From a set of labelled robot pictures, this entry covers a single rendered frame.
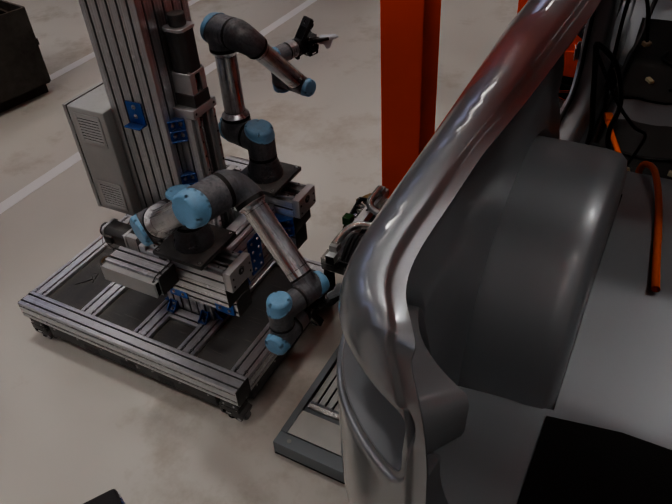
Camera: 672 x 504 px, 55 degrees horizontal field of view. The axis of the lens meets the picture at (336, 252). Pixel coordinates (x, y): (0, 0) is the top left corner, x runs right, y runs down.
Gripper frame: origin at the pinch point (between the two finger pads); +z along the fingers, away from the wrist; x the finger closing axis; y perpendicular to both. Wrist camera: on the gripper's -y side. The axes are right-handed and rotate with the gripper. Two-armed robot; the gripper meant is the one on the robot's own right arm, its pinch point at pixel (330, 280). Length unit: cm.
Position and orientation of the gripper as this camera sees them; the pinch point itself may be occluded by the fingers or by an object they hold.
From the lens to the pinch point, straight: 215.9
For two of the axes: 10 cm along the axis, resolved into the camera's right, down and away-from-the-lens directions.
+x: -8.8, -2.6, 3.9
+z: 4.7, -5.8, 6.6
